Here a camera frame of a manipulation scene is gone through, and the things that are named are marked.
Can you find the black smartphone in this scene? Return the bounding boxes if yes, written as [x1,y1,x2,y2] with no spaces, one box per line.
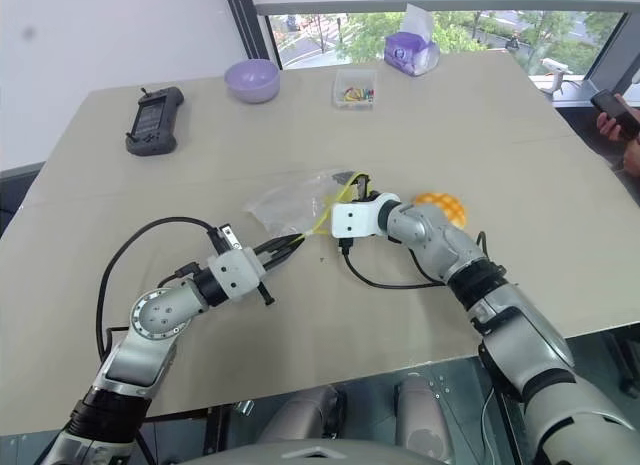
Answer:
[590,89,640,140]

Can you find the white window blind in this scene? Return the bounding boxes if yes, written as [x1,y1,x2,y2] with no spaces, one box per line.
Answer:
[254,0,640,17]

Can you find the purple tissue pack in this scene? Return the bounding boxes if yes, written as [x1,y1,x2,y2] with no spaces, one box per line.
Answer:
[383,3,441,79]

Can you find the person's bare hand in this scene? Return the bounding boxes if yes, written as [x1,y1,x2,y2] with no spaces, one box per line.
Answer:
[597,111,625,142]

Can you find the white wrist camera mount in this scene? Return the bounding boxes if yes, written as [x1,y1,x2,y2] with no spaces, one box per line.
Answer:
[330,192,402,241]
[207,247,269,302]

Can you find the dark grey window frame post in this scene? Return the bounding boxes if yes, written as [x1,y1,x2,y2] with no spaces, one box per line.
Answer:
[584,9,640,86]
[222,0,284,71]

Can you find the thin white cable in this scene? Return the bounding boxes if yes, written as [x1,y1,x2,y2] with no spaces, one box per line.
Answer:
[481,384,501,436]

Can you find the beige table cover sheet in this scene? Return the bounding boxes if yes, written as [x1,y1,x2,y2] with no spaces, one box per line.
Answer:
[0,49,640,431]

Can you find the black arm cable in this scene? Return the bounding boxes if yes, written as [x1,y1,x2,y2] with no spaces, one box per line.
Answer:
[338,230,494,290]
[95,215,226,361]

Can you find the grey curved body panel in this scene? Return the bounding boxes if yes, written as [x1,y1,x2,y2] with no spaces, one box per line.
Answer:
[179,437,436,465]

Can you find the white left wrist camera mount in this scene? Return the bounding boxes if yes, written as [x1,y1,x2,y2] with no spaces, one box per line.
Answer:
[207,247,269,302]

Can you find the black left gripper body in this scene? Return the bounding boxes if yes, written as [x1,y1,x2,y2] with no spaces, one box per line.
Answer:
[218,224,281,307]

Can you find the orange grid-patterned bun snack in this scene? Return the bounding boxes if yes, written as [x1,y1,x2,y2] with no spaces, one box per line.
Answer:
[412,191,470,231]

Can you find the clear plastic zip bag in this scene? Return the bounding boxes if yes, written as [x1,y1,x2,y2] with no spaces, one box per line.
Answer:
[243,167,374,244]

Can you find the black table frame leg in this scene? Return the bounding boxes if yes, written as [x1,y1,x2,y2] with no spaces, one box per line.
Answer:
[607,329,640,394]

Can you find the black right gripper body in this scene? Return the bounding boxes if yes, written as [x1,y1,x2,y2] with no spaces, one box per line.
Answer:
[338,173,384,257]

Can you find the white camera on stand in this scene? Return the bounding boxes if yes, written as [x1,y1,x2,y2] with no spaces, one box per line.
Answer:
[541,57,574,99]

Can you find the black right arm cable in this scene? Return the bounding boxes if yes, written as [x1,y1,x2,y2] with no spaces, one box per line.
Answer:
[338,230,494,290]

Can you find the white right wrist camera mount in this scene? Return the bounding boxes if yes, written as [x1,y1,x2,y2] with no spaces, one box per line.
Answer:
[330,192,402,241]

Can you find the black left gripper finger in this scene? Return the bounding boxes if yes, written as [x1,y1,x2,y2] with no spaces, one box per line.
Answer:
[264,238,305,274]
[254,233,304,256]

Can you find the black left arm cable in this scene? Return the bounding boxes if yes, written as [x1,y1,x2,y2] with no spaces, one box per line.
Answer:
[95,215,226,361]

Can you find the purple bowl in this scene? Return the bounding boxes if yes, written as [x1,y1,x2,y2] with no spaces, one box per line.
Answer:
[223,59,280,105]

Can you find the clear box with coloured clips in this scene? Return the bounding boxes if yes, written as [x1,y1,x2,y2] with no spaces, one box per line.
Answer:
[330,68,377,111]

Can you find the black handheld controller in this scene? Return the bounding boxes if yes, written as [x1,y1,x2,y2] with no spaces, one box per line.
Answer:
[124,86,185,157]

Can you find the dark grey rounded shape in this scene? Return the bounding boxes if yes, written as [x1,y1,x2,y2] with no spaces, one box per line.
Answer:
[259,384,346,446]
[394,374,451,461]

